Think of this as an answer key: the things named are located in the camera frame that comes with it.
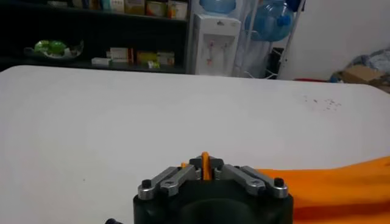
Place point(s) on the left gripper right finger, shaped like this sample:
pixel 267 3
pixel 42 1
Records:
pixel 240 176

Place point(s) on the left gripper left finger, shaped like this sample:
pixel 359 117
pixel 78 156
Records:
pixel 179 176

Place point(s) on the orange t-shirt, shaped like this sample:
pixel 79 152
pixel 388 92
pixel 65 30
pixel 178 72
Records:
pixel 335 188

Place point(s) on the grey striped clothes pile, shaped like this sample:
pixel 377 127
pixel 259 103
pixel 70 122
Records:
pixel 377 61

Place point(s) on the large white work table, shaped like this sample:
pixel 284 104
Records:
pixel 122 121

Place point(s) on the black stand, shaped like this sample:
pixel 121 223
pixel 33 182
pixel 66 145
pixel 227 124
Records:
pixel 274 64

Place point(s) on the red-rimmed open cardboard box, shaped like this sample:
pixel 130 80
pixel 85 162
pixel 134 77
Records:
pixel 310 80

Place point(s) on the red white medicine box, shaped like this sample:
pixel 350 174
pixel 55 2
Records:
pixel 119 54

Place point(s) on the white metal jug rack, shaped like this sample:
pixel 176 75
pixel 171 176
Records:
pixel 289 45

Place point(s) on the white flat medicine box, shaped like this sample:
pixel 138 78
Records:
pixel 100 61

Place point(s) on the white water dispenser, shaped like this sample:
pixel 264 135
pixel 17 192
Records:
pixel 219 30

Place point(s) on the open brown cardboard box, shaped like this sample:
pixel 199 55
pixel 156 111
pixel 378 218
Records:
pixel 359 74

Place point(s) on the black shelf unit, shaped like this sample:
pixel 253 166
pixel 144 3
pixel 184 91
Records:
pixel 91 33

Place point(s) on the labelled blue water jug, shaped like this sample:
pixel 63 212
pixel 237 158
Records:
pixel 217 5

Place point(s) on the yellow-topped medicine box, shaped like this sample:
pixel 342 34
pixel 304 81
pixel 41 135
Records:
pixel 134 6

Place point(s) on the dark blue hanging cloth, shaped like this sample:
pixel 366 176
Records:
pixel 294 4

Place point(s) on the bowl with green fruit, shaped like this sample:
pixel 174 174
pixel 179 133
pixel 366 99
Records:
pixel 50 48

